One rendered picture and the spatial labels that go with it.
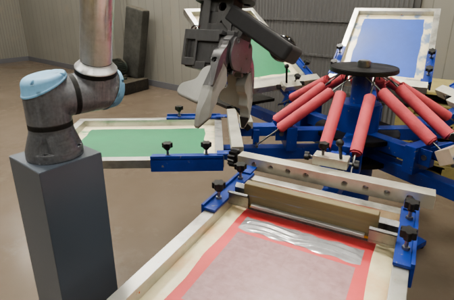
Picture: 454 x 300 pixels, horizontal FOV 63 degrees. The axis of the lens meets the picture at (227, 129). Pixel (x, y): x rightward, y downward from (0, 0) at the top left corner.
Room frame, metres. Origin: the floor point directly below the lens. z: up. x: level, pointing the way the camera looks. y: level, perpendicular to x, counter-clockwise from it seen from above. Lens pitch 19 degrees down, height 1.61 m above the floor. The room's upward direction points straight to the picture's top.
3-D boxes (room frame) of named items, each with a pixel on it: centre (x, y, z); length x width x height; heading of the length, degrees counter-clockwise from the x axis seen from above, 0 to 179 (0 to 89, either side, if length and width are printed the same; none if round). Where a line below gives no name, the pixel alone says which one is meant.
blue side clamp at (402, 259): (0.88, -0.50, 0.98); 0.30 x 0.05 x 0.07; 152
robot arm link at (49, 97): (0.97, 0.48, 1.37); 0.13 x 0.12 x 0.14; 132
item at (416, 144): (1.73, -0.64, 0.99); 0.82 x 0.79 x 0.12; 152
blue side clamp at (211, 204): (1.14, -0.01, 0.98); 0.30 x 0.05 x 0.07; 152
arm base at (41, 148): (0.97, 0.49, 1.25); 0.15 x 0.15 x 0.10
